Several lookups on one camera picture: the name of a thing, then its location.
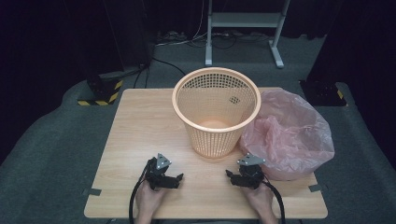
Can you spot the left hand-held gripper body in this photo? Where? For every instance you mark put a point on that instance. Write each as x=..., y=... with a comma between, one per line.
x=157, y=177

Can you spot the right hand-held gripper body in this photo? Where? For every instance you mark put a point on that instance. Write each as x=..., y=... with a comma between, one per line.
x=251, y=175

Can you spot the pink plastic bag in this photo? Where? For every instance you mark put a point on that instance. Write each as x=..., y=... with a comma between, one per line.
x=289, y=140

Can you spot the orange plastic mesh basket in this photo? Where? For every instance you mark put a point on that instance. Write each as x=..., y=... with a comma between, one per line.
x=214, y=124

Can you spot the person's left hand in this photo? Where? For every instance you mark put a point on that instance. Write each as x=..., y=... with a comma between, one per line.
x=148, y=199

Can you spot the person's right hand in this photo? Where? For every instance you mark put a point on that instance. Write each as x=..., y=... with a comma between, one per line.
x=260, y=199

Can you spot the black yellow striped stand base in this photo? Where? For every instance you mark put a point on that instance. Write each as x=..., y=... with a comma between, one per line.
x=107, y=95

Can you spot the black stand base yellow mark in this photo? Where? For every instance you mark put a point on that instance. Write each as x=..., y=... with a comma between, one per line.
x=323, y=93

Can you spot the grey metal stand frame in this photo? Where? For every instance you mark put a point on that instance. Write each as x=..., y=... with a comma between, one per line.
x=246, y=19

